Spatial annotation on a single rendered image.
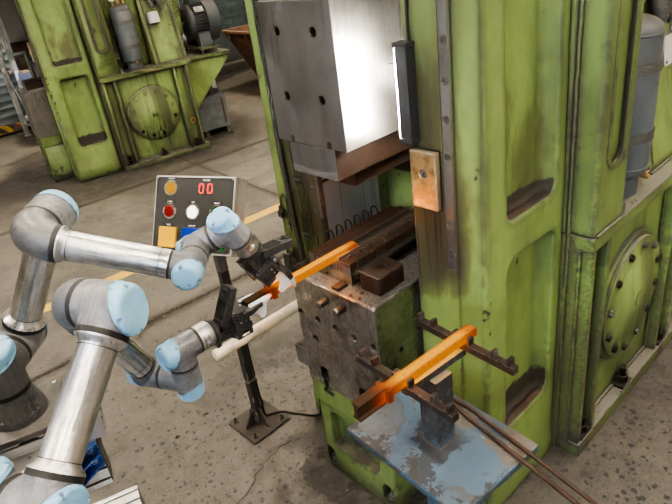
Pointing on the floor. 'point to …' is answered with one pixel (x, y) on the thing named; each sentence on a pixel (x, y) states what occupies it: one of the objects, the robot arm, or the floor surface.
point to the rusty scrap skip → (240, 36)
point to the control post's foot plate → (248, 427)
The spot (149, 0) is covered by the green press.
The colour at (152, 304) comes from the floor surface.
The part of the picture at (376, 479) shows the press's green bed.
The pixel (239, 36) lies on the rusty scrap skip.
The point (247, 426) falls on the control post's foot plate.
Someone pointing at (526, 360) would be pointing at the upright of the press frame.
